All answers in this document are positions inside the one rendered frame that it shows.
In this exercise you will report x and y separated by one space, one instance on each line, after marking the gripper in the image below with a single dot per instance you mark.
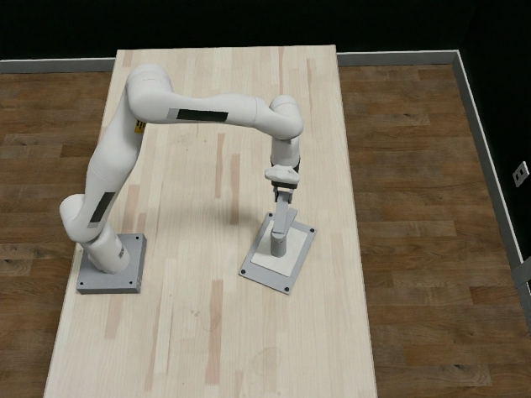
284 173

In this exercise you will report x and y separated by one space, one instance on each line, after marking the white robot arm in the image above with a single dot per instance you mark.
151 99

